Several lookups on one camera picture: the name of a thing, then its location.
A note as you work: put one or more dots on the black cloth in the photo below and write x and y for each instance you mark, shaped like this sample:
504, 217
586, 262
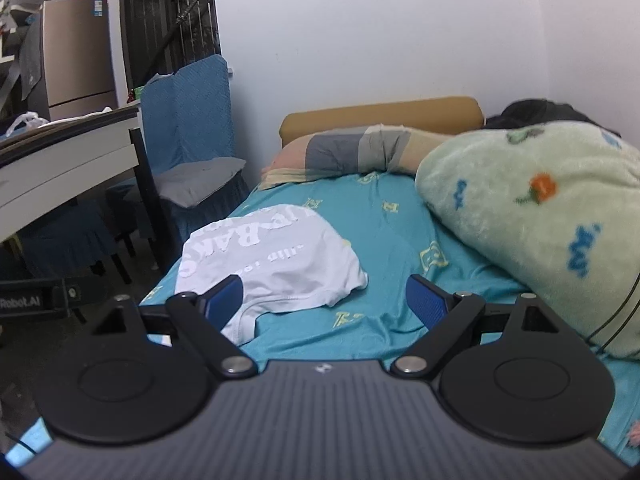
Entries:
540, 110

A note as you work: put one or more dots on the teal printed bed sheet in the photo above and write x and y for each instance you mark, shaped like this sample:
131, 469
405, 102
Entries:
395, 240

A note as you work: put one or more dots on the tan headboard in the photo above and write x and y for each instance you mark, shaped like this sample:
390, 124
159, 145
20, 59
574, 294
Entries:
380, 112

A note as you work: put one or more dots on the white t-shirt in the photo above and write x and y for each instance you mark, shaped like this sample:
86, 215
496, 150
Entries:
280, 260

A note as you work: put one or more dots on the dark door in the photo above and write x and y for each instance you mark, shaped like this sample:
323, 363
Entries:
150, 20

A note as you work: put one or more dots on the grey seat cushion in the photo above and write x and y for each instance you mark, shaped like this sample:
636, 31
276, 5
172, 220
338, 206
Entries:
200, 180

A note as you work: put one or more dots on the small green object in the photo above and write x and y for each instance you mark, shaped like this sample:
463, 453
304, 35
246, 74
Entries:
135, 95

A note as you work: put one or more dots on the patchwork pillow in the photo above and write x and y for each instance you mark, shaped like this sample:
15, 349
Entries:
340, 152

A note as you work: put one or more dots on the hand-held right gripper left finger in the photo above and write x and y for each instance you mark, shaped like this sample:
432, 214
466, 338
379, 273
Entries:
224, 298

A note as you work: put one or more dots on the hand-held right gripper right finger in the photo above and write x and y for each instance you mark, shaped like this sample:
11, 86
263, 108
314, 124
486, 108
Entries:
425, 302

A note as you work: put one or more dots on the white plastic bag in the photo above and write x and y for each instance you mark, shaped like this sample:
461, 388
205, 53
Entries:
27, 122

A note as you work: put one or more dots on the chair with blue cover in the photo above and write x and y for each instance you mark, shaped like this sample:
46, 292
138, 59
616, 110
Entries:
190, 110

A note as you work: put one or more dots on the white table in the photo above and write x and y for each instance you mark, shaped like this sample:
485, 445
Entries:
65, 160

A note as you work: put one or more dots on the stool with blue cover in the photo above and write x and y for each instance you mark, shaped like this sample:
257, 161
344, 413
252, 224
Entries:
65, 235

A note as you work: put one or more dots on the beige refrigerator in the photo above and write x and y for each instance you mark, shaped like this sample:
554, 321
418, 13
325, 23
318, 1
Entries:
75, 60

